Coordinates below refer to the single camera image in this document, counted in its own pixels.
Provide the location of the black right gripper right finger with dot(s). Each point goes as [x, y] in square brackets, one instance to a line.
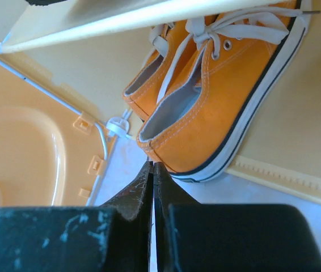
[191, 236]

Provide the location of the yellow shoe cabinet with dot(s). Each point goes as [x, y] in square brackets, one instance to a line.
[282, 148]

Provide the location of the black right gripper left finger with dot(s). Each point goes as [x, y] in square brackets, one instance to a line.
[114, 236]

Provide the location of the orange sneaker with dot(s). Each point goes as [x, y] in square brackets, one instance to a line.
[220, 74]
[142, 92]

